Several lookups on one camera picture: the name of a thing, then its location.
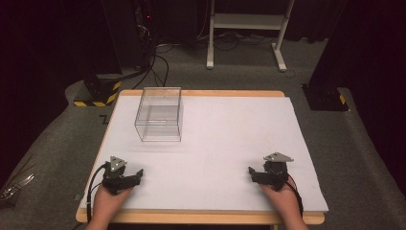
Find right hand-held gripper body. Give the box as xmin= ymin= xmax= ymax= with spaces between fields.
xmin=258 ymin=151 xmax=295 ymax=193

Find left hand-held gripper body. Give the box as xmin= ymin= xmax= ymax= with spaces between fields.
xmin=101 ymin=155 xmax=136 ymax=196

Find white table mat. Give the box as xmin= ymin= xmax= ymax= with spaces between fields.
xmin=79 ymin=95 xmax=329 ymax=214

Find clear plastic box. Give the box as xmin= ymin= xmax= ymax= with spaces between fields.
xmin=134 ymin=86 xmax=185 ymax=143

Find wooden table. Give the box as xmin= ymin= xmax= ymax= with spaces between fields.
xmin=76 ymin=89 xmax=326 ymax=226

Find black yellow striped stand base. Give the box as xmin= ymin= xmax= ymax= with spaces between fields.
xmin=73 ymin=73 xmax=123 ymax=108

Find shiny metal tripod legs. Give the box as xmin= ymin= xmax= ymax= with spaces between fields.
xmin=0 ymin=154 xmax=36 ymax=203

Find dark equipment rack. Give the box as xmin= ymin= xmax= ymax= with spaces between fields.
xmin=127 ymin=0 xmax=157 ymax=70

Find white metal stand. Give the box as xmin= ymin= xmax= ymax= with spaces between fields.
xmin=206 ymin=0 xmax=296 ymax=73

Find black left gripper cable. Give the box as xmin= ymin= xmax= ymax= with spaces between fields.
xmin=85 ymin=162 xmax=111 ymax=224

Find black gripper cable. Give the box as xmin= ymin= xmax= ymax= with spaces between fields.
xmin=85 ymin=162 xmax=111 ymax=224
xmin=285 ymin=173 xmax=305 ymax=219

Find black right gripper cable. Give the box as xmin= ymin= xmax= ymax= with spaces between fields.
xmin=285 ymin=173 xmax=305 ymax=219

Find black floor cable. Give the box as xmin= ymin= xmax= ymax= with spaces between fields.
xmin=131 ymin=42 xmax=170 ymax=90

